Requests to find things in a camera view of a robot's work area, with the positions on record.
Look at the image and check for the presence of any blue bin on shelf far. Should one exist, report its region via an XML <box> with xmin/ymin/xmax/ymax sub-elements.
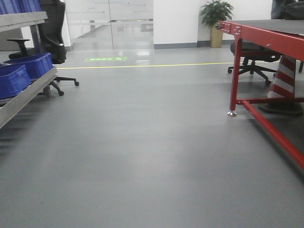
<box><xmin>0</xmin><ymin>53</ymin><xmax>53</xmax><ymax>80</ymax></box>

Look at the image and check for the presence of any blue bin on shelf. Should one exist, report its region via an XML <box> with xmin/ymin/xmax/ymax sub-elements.
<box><xmin>0</xmin><ymin>53</ymin><xmax>53</xmax><ymax>80</ymax></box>
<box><xmin>0</xmin><ymin>65</ymin><xmax>31</xmax><ymax>99</ymax></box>

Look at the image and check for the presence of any blue bin on shelf near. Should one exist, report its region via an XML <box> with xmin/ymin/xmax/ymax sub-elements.
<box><xmin>0</xmin><ymin>65</ymin><xmax>31</xmax><ymax>99</ymax></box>

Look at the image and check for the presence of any green floor sign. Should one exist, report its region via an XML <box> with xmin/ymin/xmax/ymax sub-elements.
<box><xmin>85</xmin><ymin>57</ymin><xmax>127</xmax><ymax>62</ymax></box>

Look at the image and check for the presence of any black office chair right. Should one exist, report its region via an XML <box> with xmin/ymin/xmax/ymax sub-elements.
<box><xmin>239</xmin><ymin>41</ymin><xmax>281</xmax><ymax>85</ymax></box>

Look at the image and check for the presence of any black office chair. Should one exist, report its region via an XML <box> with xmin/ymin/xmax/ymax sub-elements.
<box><xmin>239</xmin><ymin>41</ymin><xmax>281</xmax><ymax>85</ymax></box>
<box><xmin>8</xmin><ymin>0</ymin><xmax>79</xmax><ymax>96</ymax></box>

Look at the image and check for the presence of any potted green plant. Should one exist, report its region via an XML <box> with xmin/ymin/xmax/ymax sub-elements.
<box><xmin>199</xmin><ymin>0</ymin><xmax>234</xmax><ymax>48</ymax></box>

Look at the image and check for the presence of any black office chair left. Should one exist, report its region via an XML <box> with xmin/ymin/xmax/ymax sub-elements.
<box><xmin>8</xmin><ymin>0</ymin><xmax>79</xmax><ymax>96</ymax></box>

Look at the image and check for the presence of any red white traffic cone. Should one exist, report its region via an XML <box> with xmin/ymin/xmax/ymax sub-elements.
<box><xmin>258</xmin><ymin>56</ymin><xmax>303</xmax><ymax>116</ymax></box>

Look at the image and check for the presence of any stainless steel left shelf rail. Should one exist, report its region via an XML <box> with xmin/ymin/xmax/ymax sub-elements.
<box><xmin>0</xmin><ymin>11</ymin><xmax>57</xmax><ymax>127</ymax></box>

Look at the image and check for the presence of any red metal frame table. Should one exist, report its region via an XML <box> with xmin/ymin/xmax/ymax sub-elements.
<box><xmin>218</xmin><ymin>19</ymin><xmax>304</xmax><ymax>171</ymax></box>

